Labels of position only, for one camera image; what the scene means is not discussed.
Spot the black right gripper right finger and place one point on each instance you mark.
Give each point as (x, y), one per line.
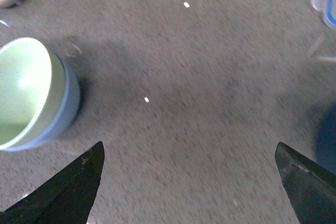
(309, 187)

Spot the blue pot with glass lid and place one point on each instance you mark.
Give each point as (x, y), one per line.
(325, 142)

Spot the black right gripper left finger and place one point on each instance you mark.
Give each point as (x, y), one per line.
(65, 198)

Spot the green bowl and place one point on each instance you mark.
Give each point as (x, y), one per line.
(33, 84)

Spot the blue bowl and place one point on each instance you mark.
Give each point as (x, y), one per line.
(64, 117)

